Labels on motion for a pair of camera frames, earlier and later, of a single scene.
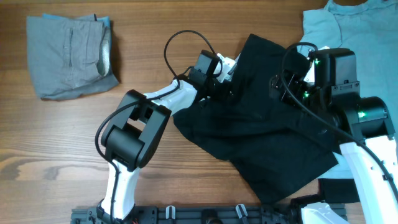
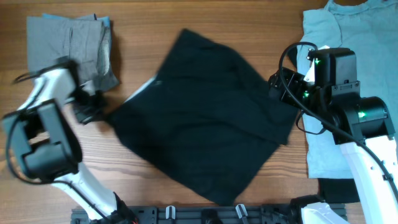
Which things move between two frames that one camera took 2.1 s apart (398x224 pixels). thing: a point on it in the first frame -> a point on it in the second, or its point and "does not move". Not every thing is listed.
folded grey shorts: (69, 56) does not move
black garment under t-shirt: (338, 190) does not move
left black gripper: (222, 94) -> (85, 119)
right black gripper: (295, 80) does not move
